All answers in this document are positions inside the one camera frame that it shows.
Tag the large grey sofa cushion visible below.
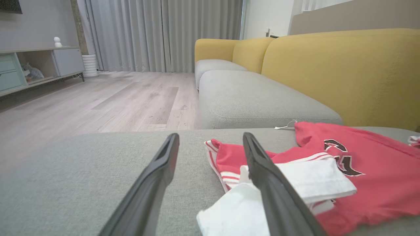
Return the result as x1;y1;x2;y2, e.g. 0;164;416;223
0;126;420;236

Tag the grey sofa seat cushion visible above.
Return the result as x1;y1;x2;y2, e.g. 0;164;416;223
199;69;344;130
195;59;248;89

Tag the red white basketball jersey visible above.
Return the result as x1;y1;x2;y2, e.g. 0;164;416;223
197;119;420;236

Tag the narrow yellow sofa backrest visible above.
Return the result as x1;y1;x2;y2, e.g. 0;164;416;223
232;37;275;74

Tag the mint cabinet drawer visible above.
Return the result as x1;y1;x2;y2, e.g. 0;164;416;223
0;70;27;92
0;53;19;73

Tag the large yellow sofa backrest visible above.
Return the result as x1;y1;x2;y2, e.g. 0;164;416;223
261;28;420;132

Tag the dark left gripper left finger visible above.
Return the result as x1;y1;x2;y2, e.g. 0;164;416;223
98;133;180;236

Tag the grey plush toy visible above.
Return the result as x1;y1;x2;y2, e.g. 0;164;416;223
21;63;45;82

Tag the beige low partition panel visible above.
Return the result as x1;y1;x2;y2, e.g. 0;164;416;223
288;0;420;36

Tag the grey pleated curtain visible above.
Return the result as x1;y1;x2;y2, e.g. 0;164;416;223
77;0;244;73

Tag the grey cabinet door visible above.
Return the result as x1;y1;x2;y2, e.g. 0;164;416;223
52;48;85;77

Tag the low wooden tv cabinet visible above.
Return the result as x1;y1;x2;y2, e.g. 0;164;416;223
0;46;85;97

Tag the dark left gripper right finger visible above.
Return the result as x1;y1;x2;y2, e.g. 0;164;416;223
243;132;327;236

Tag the yellow sofa end backrest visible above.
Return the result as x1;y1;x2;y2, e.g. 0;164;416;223
194;38;241;65

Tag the white ribbed plant pot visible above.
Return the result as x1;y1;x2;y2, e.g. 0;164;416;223
82;54;99;78

